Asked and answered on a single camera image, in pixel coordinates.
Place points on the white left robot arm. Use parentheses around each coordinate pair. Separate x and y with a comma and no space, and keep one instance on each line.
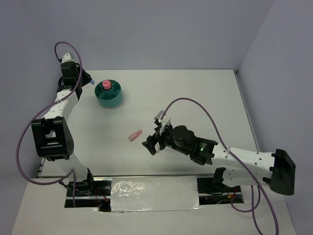
(52,137)

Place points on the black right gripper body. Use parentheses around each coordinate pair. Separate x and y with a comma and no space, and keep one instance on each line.
(166,139)

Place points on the pink-capped crayon bottle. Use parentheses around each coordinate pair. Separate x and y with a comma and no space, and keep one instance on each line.
(106,85)

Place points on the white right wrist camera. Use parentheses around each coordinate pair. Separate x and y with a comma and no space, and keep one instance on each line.
(162,122)

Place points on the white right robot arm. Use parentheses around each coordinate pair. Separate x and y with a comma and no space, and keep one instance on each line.
(233,166)

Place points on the teal round compartment organizer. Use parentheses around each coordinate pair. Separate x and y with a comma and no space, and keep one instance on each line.
(110,98)

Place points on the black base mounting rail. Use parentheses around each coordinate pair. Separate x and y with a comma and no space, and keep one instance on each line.
(100,198)

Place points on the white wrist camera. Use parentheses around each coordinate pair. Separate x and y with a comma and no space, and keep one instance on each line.
(67,58)
(162,122)

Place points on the silver foil sheet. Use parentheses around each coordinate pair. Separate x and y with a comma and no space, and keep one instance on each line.
(154,194)

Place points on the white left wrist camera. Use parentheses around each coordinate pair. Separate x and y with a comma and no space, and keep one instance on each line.
(67,58)

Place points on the pink highlighter pen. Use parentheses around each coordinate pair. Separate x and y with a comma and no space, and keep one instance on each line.
(134,135)

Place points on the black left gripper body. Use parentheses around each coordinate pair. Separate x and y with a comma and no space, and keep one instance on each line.
(84,78)

